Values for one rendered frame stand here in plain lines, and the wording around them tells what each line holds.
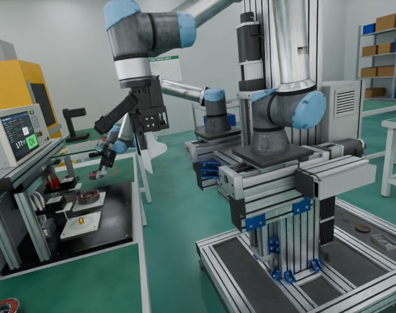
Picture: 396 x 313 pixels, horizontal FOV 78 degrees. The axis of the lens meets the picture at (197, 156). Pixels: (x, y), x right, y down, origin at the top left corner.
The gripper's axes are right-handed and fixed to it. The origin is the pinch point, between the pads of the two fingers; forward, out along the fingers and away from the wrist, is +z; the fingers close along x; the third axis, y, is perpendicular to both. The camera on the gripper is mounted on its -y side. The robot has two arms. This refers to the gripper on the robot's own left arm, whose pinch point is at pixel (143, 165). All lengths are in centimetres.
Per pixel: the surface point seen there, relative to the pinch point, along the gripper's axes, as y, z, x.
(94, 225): -23, 37, 47
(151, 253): -1, 115, 120
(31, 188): -39, 12, 42
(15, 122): -41, -12, 57
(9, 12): -158, -193, 596
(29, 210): -39, 17, 33
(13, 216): -54, 27, 56
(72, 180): -32, 23, 75
